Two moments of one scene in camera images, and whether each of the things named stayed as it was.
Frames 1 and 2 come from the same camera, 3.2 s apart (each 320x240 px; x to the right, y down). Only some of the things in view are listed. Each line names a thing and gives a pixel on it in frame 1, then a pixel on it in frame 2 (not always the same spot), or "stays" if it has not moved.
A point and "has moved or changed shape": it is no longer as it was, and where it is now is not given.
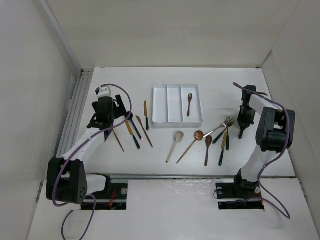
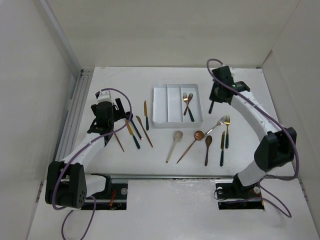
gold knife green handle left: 131,132 stays
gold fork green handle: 228,121 stays
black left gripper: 120,111 stays
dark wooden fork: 190,97 has moved or changed shape
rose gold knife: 139,121 stays
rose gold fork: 118,140 stays
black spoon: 130,117 stays
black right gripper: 242,121 to 213,97
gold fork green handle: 240,134 to 185,99
